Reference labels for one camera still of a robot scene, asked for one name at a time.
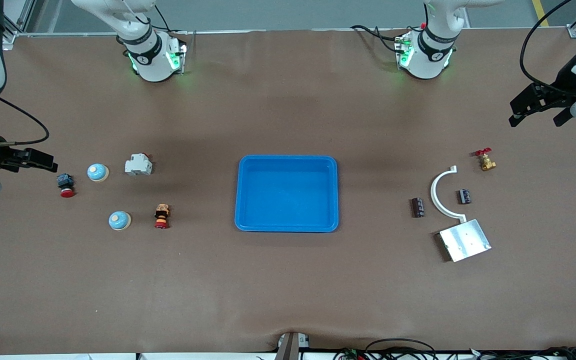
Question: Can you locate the black looped cable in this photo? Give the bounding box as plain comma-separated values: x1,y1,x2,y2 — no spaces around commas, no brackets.
365,338,437,360

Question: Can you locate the silver aluminium plate box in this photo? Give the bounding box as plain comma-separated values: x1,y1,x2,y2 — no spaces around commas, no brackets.
438,218,492,263

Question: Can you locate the coloured wire cluster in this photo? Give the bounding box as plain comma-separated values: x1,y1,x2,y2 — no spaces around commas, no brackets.
333,347,369,360

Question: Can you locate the red mushroom emergency stop button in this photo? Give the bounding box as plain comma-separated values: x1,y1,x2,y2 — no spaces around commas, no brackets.
56,173,76,198

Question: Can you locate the blue call bell cream base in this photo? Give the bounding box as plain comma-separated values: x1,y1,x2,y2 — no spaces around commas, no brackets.
87,163,110,183
108,210,132,232

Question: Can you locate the black cable bundle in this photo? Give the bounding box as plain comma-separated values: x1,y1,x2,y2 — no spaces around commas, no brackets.
468,345,576,360

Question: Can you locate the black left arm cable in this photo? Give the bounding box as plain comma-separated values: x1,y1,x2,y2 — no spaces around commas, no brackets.
519,0,576,96

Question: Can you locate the base connector box green light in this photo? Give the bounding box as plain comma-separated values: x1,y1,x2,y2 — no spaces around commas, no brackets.
394,30,415,69
165,42,188,77

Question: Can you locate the grey white circuit breaker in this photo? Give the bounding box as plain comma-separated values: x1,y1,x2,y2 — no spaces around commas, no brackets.
124,153,153,176

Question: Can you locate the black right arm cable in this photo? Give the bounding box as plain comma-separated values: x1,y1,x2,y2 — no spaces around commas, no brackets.
0,96,50,147

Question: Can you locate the blue plastic tray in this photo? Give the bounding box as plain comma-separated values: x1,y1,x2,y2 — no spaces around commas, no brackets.
234,154,340,233

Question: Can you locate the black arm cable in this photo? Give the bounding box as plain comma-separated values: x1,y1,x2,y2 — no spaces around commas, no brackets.
519,0,576,96
0,96,50,147

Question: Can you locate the metal table edge bracket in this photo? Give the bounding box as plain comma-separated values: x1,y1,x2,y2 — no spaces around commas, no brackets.
276,331,310,360

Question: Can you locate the white curved plastic bracket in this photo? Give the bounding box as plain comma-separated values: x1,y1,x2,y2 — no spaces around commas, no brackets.
430,165,467,223

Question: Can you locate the brass valve red handle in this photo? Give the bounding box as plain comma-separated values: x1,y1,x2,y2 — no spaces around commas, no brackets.
474,148,497,172

